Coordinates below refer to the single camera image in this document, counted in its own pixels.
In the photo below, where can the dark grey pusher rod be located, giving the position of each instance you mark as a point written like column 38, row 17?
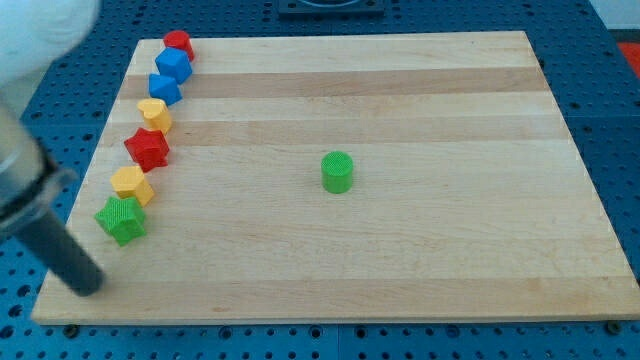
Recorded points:
column 48, row 239

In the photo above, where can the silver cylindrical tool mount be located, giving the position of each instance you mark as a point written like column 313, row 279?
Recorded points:
column 30, row 178

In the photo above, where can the green star block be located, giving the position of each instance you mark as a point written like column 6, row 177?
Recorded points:
column 122, row 219

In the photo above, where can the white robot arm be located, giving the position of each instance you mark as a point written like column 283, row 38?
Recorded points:
column 34, row 33

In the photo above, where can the red star block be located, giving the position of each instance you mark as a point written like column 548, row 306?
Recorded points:
column 148, row 148

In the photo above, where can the yellow hexagon block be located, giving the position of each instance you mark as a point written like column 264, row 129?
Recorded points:
column 131, row 182

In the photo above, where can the yellow heart block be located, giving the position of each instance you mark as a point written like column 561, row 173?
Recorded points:
column 155, row 114

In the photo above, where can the blue triangle block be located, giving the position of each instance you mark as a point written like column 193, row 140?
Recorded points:
column 164, row 88

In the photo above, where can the blue cube block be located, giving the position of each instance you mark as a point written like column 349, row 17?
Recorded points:
column 174, row 63

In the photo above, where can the red cylinder block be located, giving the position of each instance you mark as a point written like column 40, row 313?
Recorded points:
column 181, row 40

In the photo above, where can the green cylinder block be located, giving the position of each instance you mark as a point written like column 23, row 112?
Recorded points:
column 337, row 172

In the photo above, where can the wooden board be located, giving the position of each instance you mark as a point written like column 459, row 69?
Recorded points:
column 470, row 201

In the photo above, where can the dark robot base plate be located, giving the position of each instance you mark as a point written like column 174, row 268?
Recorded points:
column 301, row 8

